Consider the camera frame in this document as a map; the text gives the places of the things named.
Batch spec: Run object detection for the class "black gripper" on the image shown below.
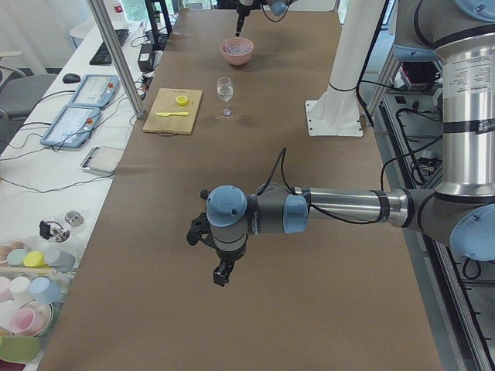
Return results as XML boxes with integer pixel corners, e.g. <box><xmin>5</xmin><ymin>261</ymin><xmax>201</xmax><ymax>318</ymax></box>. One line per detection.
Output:
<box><xmin>213</xmin><ymin>247</ymin><xmax>246</xmax><ymax>286</ymax></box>
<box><xmin>235</xmin><ymin>0</ymin><xmax>252</xmax><ymax>37</ymax></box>

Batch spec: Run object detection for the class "steel cocktail jigger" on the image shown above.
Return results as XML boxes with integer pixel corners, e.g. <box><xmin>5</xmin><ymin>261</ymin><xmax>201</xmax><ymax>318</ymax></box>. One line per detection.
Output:
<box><xmin>200</xmin><ymin>189</ymin><xmax>210</xmax><ymax>200</ymax></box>

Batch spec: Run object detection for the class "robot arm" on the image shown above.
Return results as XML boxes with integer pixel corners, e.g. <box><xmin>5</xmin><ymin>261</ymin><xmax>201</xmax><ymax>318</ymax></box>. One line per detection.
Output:
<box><xmin>203</xmin><ymin>1</ymin><xmax>494</xmax><ymax>285</ymax></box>
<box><xmin>235</xmin><ymin>0</ymin><xmax>293</xmax><ymax>37</ymax></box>

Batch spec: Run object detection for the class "pink bowl of ice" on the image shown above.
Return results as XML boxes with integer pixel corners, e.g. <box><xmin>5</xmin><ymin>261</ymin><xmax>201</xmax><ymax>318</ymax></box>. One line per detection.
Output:
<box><xmin>220</xmin><ymin>37</ymin><xmax>254</xmax><ymax>66</ymax></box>

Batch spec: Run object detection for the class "clear wine glass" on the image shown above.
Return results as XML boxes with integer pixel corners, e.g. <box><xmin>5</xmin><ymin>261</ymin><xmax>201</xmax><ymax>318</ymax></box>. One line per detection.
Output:
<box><xmin>217</xmin><ymin>77</ymin><xmax>234</xmax><ymax>118</ymax></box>

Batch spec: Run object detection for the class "yellow lemon slice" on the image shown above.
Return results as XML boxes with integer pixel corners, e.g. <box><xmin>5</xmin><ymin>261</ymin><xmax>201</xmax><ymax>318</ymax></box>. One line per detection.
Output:
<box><xmin>175</xmin><ymin>95</ymin><xmax>189</xmax><ymax>106</ymax></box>

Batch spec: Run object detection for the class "black power adapter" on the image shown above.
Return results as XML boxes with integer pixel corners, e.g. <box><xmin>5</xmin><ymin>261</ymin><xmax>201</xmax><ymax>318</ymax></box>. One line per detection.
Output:
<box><xmin>138</xmin><ymin>43</ymin><xmax>155</xmax><ymax>73</ymax></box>

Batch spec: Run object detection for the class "bamboo cutting board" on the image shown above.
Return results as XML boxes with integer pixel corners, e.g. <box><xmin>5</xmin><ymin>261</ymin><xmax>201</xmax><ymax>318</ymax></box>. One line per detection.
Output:
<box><xmin>143</xmin><ymin>88</ymin><xmax>203</xmax><ymax>135</ymax></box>

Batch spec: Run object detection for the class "yellow plastic knife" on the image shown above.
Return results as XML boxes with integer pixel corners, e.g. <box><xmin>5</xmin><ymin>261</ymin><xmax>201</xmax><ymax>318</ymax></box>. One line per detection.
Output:
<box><xmin>155</xmin><ymin>111</ymin><xmax>189</xmax><ymax>117</ymax></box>

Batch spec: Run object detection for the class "black keyboard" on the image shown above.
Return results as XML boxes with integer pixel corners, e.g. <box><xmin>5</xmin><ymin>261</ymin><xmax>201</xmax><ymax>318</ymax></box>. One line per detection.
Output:
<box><xmin>89</xmin><ymin>29</ymin><xmax>131</xmax><ymax>66</ymax></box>

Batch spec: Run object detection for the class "far blue teach pendant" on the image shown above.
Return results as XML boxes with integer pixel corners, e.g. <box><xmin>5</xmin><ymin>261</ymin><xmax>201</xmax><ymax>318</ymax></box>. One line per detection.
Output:
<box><xmin>70</xmin><ymin>74</ymin><xmax>119</xmax><ymax>108</ymax></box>

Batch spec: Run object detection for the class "blue teach pendant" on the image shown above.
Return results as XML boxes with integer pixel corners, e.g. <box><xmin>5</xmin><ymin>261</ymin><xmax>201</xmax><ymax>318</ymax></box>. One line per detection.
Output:
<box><xmin>39</xmin><ymin>105</ymin><xmax>101</xmax><ymax>149</ymax></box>
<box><xmin>70</xmin><ymin>74</ymin><xmax>119</xmax><ymax>108</ymax></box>

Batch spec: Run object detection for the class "silver kitchen scale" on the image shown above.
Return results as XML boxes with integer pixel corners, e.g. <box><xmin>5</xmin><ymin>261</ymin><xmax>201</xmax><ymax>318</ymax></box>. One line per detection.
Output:
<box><xmin>80</xmin><ymin>146</ymin><xmax>124</xmax><ymax>176</ymax></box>

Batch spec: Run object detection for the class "black computer mouse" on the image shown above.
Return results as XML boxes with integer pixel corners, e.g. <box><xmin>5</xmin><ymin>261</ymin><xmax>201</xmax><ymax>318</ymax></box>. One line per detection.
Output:
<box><xmin>63</xmin><ymin>73</ymin><xmax>81</xmax><ymax>84</ymax></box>

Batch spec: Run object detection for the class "near blue teach pendant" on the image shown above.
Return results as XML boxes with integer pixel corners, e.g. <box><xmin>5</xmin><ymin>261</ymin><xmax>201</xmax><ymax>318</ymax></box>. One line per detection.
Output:
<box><xmin>39</xmin><ymin>105</ymin><xmax>101</xmax><ymax>149</ymax></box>

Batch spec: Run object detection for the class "white camera mast base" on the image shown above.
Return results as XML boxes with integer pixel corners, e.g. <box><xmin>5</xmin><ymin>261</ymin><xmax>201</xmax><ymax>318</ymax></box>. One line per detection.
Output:
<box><xmin>306</xmin><ymin>0</ymin><xmax>387</xmax><ymax>137</ymax></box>

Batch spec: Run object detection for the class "aluminium frame post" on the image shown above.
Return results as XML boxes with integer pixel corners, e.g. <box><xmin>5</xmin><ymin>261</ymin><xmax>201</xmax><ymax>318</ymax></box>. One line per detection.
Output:
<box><xmin>87</xmin><ymin>0</ymin><xmax>145</xmax><ymax>118</ymax></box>

